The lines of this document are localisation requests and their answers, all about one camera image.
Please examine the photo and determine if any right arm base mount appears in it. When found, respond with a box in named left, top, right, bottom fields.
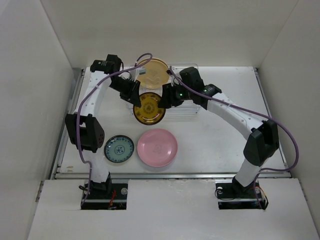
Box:
left=214, top=182, right=269, bottom=210

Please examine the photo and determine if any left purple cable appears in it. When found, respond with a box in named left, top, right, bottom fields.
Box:
left=77, top=52, right=154, bottom=207

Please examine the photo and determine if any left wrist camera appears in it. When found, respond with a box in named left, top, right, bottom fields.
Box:
left=136, top=66, right=147, bottom=77

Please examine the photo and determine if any purple cable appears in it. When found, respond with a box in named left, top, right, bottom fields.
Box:
left=77, top=52, right=154, bottom=207
left=166, top=65, right=300, bottom=210

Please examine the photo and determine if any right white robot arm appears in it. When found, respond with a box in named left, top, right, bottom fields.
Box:
left=158, top=67, right=280, bottom=197

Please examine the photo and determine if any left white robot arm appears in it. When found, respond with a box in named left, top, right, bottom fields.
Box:
left=64, top=54, right=142, bottom=199

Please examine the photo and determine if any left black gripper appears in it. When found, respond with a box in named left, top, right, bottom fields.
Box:
left=108, top=76, right=141, bottom=108

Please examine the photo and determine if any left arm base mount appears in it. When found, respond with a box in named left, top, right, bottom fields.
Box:
left=78, top=183, right=128, bottom=210

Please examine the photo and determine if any blue patterned ceramic plate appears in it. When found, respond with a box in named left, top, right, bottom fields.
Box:
left=103, top=135, right=135, bottom=164

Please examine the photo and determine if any pink plastic plate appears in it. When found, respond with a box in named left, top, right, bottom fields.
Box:
left=136, top=128, right=178, bottom=168

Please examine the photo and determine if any white wire dish rack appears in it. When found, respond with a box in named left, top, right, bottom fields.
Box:
left=126, top=63, right=201, bottom=122

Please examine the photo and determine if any brown yellow patterned plate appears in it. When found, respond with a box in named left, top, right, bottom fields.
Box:
left=133, top=92, right=166, bottom=126

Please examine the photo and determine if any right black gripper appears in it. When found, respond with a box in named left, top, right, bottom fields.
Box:
left=157, top=81, right=194, bottom=109

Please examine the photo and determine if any yellow plastic plate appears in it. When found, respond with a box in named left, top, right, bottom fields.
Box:
left=135, top=58, right=170, bottom=90

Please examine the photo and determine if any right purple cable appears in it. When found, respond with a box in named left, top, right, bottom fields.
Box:
left=166, top=65, right=300, bottom=210

